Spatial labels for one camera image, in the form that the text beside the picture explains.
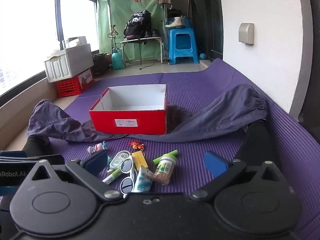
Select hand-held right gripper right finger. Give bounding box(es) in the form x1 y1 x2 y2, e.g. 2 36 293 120
190 150 286 201

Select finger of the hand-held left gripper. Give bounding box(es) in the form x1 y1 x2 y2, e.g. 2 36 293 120
0 151 65 166

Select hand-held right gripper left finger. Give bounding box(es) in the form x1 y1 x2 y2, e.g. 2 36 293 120
26 151 124 202

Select pink figurine toy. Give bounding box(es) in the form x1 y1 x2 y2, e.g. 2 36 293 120
87 141 108 154

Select white glue bottle green label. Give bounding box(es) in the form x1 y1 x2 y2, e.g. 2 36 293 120
102 168 122 185

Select pale green correction tape dispenser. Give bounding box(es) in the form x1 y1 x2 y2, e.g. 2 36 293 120
107 150 132 174

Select white sunglasses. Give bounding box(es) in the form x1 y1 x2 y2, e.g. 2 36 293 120
119 155 139 195

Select small yellow carton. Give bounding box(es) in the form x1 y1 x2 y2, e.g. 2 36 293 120
131 151 150 170

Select orange keychain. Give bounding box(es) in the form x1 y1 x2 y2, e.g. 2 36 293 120
129 141 148 158

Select green marker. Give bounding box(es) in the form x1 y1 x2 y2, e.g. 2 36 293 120
153 149 179 165

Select white and teal tube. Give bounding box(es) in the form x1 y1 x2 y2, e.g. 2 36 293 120
130 165 154 193

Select red cardboard shoe box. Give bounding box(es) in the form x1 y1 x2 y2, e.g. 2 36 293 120
89 84 167 135

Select clear pill bottle green cap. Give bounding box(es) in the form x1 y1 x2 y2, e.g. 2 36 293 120
153 155 177 186

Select person's left hand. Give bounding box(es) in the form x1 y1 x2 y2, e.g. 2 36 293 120
0 185 19 196

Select person's left leg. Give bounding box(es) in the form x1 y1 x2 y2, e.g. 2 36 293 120
24 134 50 158

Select person's leg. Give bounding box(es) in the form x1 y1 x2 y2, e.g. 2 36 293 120
24 134 50 158
234 119 272 167

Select person's right leg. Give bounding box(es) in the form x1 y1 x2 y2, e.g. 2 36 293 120
234 119 272 167

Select person's dusky purple trousers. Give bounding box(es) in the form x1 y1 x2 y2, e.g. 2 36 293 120
27 84 268 143

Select red plastic crate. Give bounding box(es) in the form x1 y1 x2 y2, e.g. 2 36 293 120
55 76 83 98

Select purple foam mat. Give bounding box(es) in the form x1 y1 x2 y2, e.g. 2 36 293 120
0 58 320 233

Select red printed carton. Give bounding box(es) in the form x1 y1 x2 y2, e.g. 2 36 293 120
78 68 96 89

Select dark basket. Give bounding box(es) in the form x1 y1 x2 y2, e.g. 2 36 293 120
92 53 108 77

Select white folding crate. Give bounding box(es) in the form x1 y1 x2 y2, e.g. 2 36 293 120
44 44 94 83

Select teal spray bottle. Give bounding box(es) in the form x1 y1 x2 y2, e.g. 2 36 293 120
111 47 125 70

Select blue plastic stool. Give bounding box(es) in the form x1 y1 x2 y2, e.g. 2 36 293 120
168 27 200 65

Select white folding table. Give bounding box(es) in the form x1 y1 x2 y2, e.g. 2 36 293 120
119 37 165 64

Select wooden clothes hanger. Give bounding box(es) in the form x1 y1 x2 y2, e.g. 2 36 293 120
107 25 119 39

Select black backpack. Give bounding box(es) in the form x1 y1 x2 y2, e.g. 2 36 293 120
123 9 152 39

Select white boot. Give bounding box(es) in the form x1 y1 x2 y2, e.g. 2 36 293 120
165 16 187 29

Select green fabric wardrobe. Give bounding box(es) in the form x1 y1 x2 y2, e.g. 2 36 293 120
97 0 170 62

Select black cable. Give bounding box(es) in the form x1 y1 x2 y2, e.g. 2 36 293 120
140 60 155 71

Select beige wall outlet cover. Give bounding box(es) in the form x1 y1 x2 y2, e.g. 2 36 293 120
238 22 255 46

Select dark window frame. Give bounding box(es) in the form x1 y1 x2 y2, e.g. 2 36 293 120
0 0 98 110

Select dark door frame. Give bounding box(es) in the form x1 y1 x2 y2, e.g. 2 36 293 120
200 0 224 60

